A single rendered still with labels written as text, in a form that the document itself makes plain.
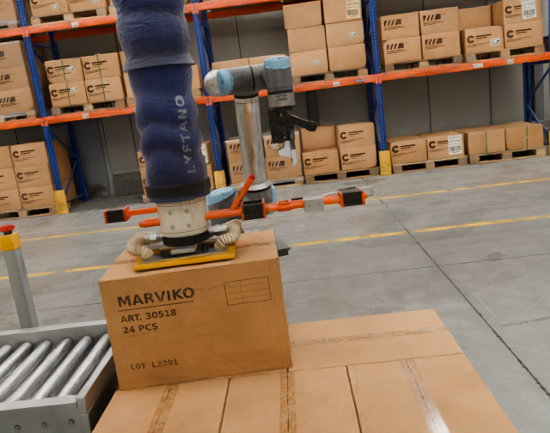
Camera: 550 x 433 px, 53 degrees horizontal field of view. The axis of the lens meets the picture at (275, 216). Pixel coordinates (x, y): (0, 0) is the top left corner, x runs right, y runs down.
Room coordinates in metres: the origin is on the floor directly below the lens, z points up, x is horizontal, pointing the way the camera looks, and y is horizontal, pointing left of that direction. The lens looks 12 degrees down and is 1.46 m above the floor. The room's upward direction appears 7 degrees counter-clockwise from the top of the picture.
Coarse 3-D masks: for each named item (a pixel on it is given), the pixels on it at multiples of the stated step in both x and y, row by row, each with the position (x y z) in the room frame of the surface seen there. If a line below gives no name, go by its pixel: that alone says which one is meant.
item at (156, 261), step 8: (200, 248) 1.82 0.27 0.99; (208, 248) 1.82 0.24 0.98; (232, 248) 1.83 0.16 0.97; (152, 256) 1.84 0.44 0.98; (160, 256) 1.82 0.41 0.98; (168, 256) 1.81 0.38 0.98; (176, 256) 1.80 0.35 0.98; (184, 256) 1.79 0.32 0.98; (192, 256) 1.79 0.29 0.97; (200, 256) 1.78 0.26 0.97; (208, 256) 1.77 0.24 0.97; (216, 256) 1.77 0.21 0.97; (224, 256) 1.77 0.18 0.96; (232, 256) 1.77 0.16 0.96; (136, 264) 1.78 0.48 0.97; (144, 264) 1.77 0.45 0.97; (152, 264) 1.77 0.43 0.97; (160, 264) 1.77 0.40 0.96; (168, 264) 1.77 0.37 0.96; (176, 264) 1.77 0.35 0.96; (184, 264) 1.77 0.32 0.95
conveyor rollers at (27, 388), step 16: (0, 352) 2.20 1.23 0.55; (16, 352) 2.17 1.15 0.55; (32, 352) 2.15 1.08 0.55; (64, 352) 2.17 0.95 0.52; (80, 352) 2.12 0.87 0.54; (96, 352) 2.08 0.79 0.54; (0, 368) 2.04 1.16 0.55; (32, 368) 2.06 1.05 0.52; (48, 368) 2.02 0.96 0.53; (64, 368) 1.97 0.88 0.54; (80, 368) 1.94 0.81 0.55; (16, 384) 1.93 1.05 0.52; (32, 384) 1.88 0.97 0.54; (48, 384) 1.84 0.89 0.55; (80, 384) 1.86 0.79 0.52; (0, 400) 1.81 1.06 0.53; (16, 400) 1.77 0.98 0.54
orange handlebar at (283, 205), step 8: (280, 200) 1.95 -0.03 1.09; (288, 200) 1.92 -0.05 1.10; (296, 200) 1.94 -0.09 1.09; (328, 200) 1.89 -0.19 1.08; (336, 200) 1.89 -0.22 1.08; (144, 208) 2.18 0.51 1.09; (152, 208) 2.16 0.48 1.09; (240, 208) 1.93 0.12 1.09; (272, 208) 1.89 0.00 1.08; (280, 208) 1.89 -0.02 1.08; (288, 208) 1.89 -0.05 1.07; (296, 208) 1.90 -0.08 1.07; (208, 216) 1.89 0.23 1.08; (216, 216) 1.89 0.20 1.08; (224, 216) 1.89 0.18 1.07; (144, 224) 1.88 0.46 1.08; (152, 224) 1.88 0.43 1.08
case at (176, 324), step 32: (128, 256) 2.01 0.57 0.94; (256, 256) 1.79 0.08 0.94; (128, 288) 1.74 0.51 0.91; (160, 288) 1.74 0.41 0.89; (192, 288) 1.74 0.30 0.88; (224, 288) 1.74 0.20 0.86; (256, 288) 1.74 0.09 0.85; (128, 320) 1.73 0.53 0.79; (160, 320) 1.74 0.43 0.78; (192, 320) 1.74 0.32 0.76; (224, 320) 1.74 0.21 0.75; (256, 320) 1.74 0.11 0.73; (128, 352) 1.73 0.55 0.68; (160, 352) 1.74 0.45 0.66; (192, 352) 1.74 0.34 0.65; (224, 352) 1.74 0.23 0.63; (256, 352) 1.74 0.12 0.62; (288, 352) 1.75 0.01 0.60; (128, 384) 1.73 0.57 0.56; (160, 384) 1.74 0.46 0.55
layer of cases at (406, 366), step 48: (336, 336) 1.95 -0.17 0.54; (384, 336) 1.89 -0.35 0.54; (432, 336) 1.84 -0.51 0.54; (192, 384) 1.72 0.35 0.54; (240, 384) 1.67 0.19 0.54; (288, 384) 1.63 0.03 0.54; (336, 384) 1.60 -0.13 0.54; (384, 384) 1.56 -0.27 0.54; (432, 384) 1.52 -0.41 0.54; (480, 384) 1.49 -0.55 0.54; (96, 432) 1.50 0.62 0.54; (144, 432) 1.46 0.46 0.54; (192, 432) 1.43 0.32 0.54; (240, 432) 1.40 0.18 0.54; (288, 432) 1.37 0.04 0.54; (336, 432) 1.35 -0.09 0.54; (384, 432) 1.32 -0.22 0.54; (432, 432) 1.29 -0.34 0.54; (480, 432) 1.27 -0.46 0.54
